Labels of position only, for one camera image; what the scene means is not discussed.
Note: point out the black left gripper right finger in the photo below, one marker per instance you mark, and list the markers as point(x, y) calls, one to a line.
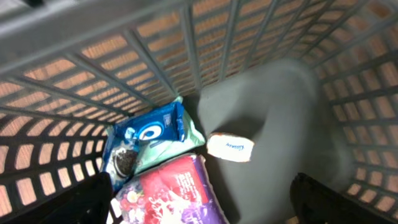
point(315, 203)

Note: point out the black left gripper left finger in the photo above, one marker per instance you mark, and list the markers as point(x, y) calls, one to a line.
point(86, 203)

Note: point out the blue Oreo cookie pack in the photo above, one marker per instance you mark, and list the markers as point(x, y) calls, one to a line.
point(123, 143)

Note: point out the mint green snack pack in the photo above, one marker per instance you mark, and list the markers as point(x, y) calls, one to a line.
point(155, 152)

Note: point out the small orange tissue packet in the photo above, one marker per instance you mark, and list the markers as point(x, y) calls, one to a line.
point(230, 147)

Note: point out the red purple tissue pack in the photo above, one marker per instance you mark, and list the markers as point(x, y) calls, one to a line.
point(177, 191)

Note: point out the grey plastic shopping basket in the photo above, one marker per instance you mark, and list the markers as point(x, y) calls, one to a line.
point(313, 83)

